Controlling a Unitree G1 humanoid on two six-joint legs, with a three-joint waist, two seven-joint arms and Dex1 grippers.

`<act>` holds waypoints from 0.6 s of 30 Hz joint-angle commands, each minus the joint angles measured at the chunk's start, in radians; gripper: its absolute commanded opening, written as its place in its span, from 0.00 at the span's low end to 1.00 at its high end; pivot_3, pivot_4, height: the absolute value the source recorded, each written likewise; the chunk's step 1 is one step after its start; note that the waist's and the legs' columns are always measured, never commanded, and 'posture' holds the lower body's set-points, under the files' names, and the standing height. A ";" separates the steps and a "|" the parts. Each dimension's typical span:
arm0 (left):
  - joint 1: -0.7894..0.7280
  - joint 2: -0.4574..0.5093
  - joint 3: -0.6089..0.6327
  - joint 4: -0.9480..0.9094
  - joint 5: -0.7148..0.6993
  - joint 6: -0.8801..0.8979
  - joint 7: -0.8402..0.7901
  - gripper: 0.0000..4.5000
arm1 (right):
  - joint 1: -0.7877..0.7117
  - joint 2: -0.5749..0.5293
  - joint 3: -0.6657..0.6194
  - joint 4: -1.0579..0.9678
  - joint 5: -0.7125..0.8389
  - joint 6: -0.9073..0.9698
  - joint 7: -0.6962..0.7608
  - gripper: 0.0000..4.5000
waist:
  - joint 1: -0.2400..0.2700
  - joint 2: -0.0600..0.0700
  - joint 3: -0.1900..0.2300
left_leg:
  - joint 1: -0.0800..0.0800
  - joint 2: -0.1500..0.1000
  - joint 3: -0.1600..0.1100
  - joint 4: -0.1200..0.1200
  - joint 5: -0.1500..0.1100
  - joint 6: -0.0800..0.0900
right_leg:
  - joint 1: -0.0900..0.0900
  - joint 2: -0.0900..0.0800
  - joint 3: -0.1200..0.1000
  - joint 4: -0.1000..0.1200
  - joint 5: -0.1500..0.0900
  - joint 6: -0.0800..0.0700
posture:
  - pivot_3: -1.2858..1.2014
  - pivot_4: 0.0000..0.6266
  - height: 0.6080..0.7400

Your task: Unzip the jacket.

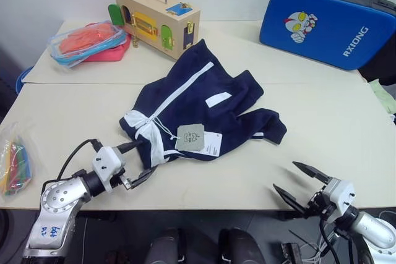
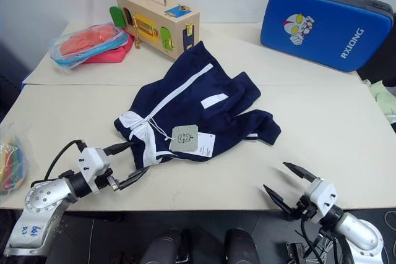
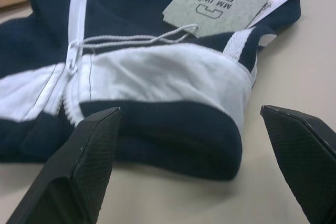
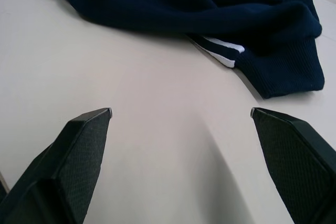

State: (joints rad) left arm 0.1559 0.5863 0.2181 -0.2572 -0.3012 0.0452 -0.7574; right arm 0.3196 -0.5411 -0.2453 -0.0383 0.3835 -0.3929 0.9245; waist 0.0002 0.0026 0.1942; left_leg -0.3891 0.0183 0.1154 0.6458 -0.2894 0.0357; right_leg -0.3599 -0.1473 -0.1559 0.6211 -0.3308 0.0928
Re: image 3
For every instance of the navy and white zip jacket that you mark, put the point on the navy and white zip jacket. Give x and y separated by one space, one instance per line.
147 82

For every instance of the white zipper pull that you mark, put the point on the white zipper pull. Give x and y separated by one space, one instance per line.
71 60

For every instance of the white tag with dark logo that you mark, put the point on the white tag with dark logo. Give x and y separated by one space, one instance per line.
263 11

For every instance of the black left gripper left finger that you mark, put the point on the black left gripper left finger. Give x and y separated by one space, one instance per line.
78 166

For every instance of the grey cardboard hang tag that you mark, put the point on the grey cardboard hang tag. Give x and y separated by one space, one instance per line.
218 3

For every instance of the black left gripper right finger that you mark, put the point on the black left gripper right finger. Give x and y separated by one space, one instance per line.
299 155

